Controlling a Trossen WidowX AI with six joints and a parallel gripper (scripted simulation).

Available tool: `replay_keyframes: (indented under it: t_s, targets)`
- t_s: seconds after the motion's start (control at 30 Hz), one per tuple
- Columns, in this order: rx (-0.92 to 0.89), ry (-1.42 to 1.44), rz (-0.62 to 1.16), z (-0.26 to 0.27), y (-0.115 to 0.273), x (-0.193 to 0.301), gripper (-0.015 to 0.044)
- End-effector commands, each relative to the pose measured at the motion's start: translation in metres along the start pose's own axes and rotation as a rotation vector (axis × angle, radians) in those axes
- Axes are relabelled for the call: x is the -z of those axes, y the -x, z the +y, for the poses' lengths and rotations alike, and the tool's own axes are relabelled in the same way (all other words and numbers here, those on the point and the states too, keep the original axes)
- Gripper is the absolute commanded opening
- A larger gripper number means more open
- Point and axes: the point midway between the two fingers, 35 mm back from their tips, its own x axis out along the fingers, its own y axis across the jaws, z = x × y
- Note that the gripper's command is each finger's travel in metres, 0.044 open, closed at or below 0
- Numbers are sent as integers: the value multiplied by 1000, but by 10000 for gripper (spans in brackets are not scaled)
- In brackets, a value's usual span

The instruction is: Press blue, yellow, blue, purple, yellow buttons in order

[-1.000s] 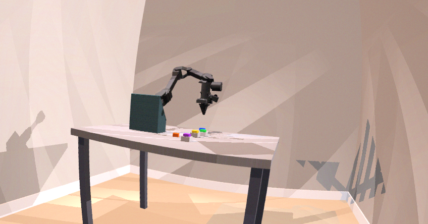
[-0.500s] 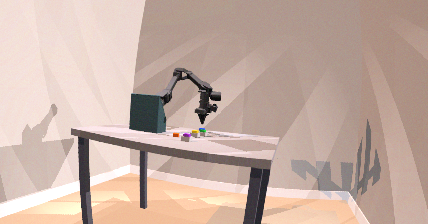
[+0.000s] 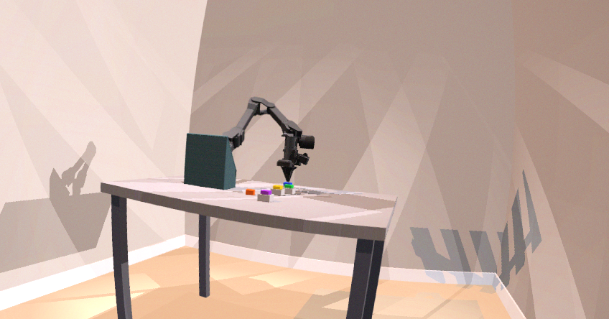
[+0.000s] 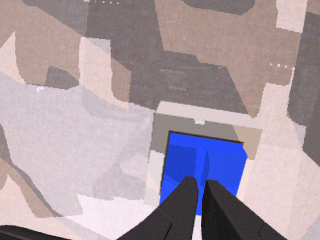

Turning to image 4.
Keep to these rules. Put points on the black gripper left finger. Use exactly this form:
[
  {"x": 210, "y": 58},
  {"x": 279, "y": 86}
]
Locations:
[{"x": 172, "y": 220}]

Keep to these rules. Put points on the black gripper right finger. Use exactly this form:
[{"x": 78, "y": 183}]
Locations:
[{"x": 224, "y": 217}]

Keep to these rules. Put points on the blue button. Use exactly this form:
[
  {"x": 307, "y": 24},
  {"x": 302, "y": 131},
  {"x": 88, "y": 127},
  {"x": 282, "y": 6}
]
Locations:
[{"x": 202, "y": 143}]

